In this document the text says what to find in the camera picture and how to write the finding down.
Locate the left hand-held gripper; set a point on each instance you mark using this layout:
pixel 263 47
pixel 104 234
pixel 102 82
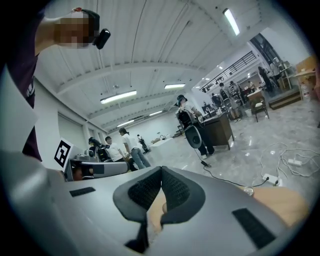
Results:
pixel 62 155

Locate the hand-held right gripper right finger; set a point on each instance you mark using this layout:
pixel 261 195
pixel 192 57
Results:
pixel 212 225

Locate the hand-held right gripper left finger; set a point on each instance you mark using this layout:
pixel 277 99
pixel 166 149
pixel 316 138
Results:
pixel 87 220

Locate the grey shell backpack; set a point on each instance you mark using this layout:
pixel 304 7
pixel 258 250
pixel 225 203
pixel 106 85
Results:
pixel 102 153
pixel 193 136
pixel 227 102

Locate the ceiling tube light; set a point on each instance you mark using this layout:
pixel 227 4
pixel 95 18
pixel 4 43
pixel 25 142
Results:
pixel 231 21
pixel 118 97
pixel 155 113
pixel 175 86
pixel 125 123

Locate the clear glass cup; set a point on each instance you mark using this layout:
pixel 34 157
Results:
pixel 248 191

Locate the white power strip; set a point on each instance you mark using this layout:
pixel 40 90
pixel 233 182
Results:
pixel 271 179
pixel 295 162

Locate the dark wooden desk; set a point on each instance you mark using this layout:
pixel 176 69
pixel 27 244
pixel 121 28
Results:
pixel 220 132

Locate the white waste bin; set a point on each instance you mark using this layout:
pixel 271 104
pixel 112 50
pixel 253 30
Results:
pixel 248 113

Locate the dark chair with white seat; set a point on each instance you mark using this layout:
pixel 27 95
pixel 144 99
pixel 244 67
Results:
pixel 258 107

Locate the person's head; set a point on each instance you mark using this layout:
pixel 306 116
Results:
pixel 72 32

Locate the person's dark shirt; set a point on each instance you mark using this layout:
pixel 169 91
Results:
pixel 22 57

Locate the dark low bench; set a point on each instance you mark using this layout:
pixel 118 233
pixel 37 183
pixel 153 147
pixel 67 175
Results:
pixel 285 98

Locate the clear water bottle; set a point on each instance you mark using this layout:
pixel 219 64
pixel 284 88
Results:
pixel 305 92

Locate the black head camera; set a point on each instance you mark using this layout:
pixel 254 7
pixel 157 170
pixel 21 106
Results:
pixel 102 38

